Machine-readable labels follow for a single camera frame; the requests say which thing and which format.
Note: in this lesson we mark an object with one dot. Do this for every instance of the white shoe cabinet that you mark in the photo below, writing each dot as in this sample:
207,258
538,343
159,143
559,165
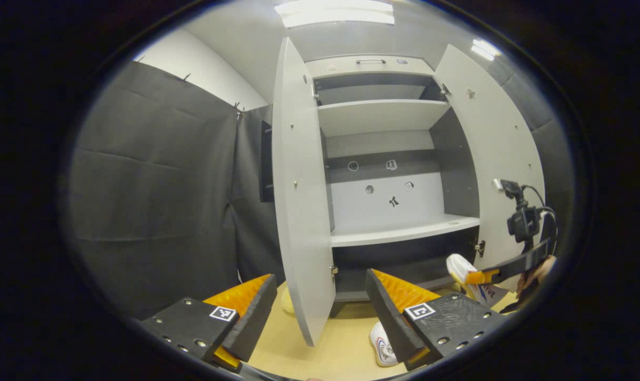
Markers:
383,116

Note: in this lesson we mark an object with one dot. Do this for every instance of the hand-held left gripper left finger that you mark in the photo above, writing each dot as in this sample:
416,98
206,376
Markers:
254,317

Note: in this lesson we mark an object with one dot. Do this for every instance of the large ceiling light panel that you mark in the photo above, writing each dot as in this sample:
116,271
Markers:
335,13

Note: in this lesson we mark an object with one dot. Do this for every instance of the white cabinet door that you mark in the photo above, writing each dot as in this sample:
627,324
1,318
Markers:
500,143
301,201

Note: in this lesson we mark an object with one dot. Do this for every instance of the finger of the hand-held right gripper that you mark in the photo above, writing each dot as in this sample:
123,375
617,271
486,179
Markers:
515,267

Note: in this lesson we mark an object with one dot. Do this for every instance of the metal door hinge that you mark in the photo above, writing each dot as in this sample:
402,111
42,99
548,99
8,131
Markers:
480,248
445,89
316,95
334,272

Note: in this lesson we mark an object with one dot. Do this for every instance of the white striped shoe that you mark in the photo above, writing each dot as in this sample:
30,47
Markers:
460,267
384,346

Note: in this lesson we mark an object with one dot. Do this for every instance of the yellow plush toy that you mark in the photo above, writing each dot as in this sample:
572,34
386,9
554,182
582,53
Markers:
287,301

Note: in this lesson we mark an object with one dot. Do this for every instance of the small ceiling light panel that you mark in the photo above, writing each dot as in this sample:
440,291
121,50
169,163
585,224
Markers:
485,48

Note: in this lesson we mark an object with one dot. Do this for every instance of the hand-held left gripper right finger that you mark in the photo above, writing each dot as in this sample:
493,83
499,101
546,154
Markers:
389,312

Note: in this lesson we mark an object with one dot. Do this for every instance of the white cabinet drawer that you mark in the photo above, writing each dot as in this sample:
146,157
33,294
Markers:
341,67

